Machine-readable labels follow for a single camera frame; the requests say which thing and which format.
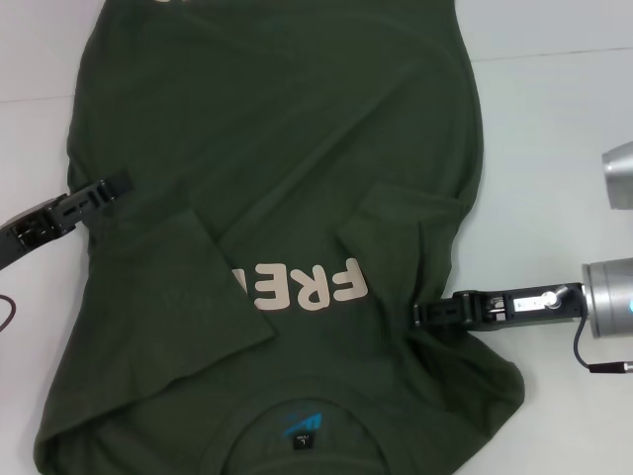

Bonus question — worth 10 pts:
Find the dark green FREE T-shirt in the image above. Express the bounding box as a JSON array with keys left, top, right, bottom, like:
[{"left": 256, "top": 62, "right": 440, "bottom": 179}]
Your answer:
[{"left": 32, "top": 0, "right": 528, "bottom": 475}]

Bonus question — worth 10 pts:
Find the dark left gripper cable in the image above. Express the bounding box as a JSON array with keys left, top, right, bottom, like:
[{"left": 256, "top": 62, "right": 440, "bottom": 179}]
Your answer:
[{"left": 0, "top": 295, "right": 20, "bottom": 333}]

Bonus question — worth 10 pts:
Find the grey right gripper cable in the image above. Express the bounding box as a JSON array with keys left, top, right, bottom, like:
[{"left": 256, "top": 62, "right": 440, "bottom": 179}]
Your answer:
[{"left": 573, "top": 316, "right": 633, "bottom": 376}]

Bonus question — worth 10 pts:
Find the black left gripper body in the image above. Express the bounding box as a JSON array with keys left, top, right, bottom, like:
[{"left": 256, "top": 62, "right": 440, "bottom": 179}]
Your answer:
[{"left": 0, "top": 194, "right": 76, "bottom": 271}]

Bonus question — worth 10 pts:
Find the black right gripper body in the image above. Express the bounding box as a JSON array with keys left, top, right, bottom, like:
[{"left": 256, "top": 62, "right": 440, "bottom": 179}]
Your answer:
[{"left": 454, "top": 281, "right": 587, "bottom": 333}]

